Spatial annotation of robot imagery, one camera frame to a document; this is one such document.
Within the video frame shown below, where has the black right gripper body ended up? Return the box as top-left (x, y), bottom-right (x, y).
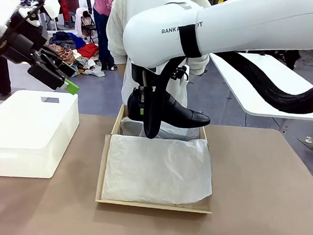
top-left (130, 63), bottom-right (161, 90)

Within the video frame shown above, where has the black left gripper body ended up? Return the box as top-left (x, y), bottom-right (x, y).
top-left (0, 11), bottom-right (50, 67)

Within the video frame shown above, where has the black leather shoe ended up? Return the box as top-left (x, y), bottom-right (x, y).
top-left (125, 87), bottom-right (212, 131)

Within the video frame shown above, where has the white tissue paper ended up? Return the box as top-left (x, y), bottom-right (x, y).
top-left (101, 118), bottom-right (218, 208)

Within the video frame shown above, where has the brown cardboard shoe box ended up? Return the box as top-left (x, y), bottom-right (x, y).
top-left (94, 102), bottom-right (220, 215)

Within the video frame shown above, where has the white plastic storage box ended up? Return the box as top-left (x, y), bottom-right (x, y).
top-left (0, 87), bottom-right (83, 182)

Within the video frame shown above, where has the patterned colourful cloth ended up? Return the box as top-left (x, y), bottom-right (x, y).
top-left (46, 43), bottom-right (80, 78)

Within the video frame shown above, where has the blue cloth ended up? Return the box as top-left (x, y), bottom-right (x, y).
top-left (67, 33), bottom-right (86, 50)

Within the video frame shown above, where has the red cloth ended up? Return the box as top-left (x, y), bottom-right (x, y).
top-left (77, 41), bottom-right (100, 62)

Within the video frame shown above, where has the white crumpled cloth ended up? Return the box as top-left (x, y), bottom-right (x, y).
top-left (83, 58), bottom-right (107, 79)

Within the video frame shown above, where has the person's torso in light sweater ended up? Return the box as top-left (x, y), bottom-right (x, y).
top-left (101, 0), bottom-right (215, 111)

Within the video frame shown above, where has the chair draped with clothes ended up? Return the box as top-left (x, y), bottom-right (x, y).
top-left (73, 6), bottom-right (99, 43)

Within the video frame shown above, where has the red jacket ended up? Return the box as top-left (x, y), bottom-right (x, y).
top-left (57, 0), bottom-right (71, 23)

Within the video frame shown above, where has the background person in pink shirt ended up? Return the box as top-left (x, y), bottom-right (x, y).
top-left (81, 0), bottom-right (120, 72)

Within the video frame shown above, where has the white side table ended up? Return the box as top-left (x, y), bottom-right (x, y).
top-left (201, 49), bottom-right (313, 155)

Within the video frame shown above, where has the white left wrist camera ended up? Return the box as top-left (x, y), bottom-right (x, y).
top-left (17, 0), bottom-right (62, 28)

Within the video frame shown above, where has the black right arm cable sleeve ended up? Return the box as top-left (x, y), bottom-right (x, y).
top-left (140, 45), bottom-right (313, 151)

